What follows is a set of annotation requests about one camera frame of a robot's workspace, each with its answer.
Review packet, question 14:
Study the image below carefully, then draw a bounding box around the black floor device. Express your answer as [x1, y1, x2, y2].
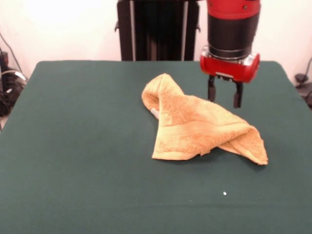
[294, 57, 312, 108]

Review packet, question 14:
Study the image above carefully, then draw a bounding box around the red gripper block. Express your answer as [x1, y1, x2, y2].
[199, 45, 260, 109]

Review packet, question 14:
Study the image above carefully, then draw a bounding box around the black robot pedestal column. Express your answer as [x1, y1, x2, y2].
[114, 0, 208, 61]

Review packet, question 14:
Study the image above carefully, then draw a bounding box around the orange terry towel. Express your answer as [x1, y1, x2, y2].
[141, 73, 269, 167]

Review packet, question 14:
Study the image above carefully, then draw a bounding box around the black cable bundle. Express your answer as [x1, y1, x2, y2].
[0, 33, 29, 117]

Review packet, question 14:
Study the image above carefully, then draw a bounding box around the dark green table cloth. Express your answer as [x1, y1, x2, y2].
[0, 60, 312, 234]

